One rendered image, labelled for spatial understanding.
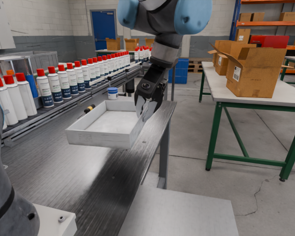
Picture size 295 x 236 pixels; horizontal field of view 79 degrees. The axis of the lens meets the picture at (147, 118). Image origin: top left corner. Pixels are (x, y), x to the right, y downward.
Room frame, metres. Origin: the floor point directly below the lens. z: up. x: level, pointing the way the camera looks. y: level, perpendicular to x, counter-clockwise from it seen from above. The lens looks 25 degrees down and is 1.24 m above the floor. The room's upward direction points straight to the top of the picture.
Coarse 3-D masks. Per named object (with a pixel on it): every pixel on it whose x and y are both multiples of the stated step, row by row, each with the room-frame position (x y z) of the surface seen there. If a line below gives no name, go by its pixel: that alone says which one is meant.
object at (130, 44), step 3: (126, 39) 5.90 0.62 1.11; (129, 39) 5.88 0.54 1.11; (132, 39) 5.86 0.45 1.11; (135, 39) 6.24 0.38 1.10; (138, 39) 6.05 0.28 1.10; (126, 42) 5.99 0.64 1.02; (129, 42) 5.96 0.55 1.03; (132, 42) 5.94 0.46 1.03; (135, 42) 6.19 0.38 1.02; (138, 42) 6.12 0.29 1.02; (126, 45) 5.99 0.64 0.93; (129, 45) 5.96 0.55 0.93; (132, 45) 5.94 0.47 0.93; (135, 45) 5.91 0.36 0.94; (138, 45) 6.11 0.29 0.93; (126, 48) 5.99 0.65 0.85; (129, 48) 5.96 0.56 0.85; (132, 48) 5.94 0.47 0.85
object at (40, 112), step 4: (84, 92) 1.21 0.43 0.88; (72, 96) 1.11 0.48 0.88; (76, 96) 1.11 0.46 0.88; (64, 100) 1.04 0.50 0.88; (68, 100) 1.04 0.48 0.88; (56, 104) 0.97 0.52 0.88; (60, 104) 0.97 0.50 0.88; (40, 108) 0.91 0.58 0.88; (44, 108) 0.91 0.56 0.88; (48, 108) 0.91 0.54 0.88; (52, 108) 0.91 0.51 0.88; (40, 112) 0.85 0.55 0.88; (44, 112) 0.85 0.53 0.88; (32, 116) 0.80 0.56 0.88; (36, 116) 0.80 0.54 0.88; (24, 120) 0.76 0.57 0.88; (28, 120) 0.76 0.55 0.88; (16, 124) 0.72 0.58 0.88; (20, 124) 0.72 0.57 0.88; (8, 128) 0.68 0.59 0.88; (12, 128) 0.68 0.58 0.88; (4, 132) 0.65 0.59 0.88
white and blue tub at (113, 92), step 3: (108, 90) 1.21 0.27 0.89; (111, 90) 1.20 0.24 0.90; (114, 90) 1.20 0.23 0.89; (117, 90) 1.22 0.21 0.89; (108, 93) 1.21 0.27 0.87; (111, 93) 1.20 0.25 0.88; (114, 93) 1.20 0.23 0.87; (117, 93) 1.22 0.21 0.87; (108, 96) 1.22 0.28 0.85; (111, 96) 1.20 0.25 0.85; (114, 96) 1.20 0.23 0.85; (117, 96) 1.22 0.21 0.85; (111, 99) 1.20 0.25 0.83; (114, 99) 1.20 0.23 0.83
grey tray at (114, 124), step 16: (96, 112) 0.65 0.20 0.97; (112, 112) 0.70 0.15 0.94; (128, 112) 0.69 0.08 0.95; (144, 112) 0.59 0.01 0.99; (80, 128) 0.53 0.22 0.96; (96, 128) 0.56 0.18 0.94; (112, 128) 0.55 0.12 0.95; (128, 128) 0.55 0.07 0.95; (80, 144) 0.46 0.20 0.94; (96, 144) 0.45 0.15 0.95; (112, 144) 0.44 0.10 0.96; (128, 144) 0.43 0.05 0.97
